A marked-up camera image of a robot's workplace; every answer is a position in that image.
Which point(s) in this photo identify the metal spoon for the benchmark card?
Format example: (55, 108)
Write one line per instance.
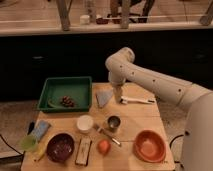
(103, 131)

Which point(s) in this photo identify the blue grey towel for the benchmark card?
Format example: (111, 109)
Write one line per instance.
(103, 97)

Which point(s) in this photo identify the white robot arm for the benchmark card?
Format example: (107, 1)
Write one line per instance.
(195, 100)

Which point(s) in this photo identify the wooden block with label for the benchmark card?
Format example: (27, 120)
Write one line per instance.
(83, 152)

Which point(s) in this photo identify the green plastic cup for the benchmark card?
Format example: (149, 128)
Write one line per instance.
(28, 143)

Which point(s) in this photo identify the yellow banana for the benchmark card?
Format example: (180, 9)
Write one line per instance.
(40, 153)

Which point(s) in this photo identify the green plastic tray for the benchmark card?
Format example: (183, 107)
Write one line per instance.
(78, 88)

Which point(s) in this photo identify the orange plastic bowl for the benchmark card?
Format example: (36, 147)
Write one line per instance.
(149, 146)

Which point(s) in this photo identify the white paper cup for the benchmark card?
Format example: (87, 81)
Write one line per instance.
(85, 123)

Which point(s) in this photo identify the brown pine cone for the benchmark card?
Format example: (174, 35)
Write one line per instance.
(67, 101)

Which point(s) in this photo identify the orange fruit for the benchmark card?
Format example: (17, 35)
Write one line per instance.
(104, 147)

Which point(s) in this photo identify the green item in tray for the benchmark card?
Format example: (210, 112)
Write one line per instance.
(51, 104)

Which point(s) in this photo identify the dark purple bowl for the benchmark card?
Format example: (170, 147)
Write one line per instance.
(60, 148)

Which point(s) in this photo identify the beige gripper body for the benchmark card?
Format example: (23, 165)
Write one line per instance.
(118, 93)

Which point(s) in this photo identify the small metal cup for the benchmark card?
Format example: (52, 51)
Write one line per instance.
(113, 123)

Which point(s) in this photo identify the blue sponge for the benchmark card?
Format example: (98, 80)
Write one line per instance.
(40, 130)

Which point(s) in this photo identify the white handled brush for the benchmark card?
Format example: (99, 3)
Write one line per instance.
(126, 100)

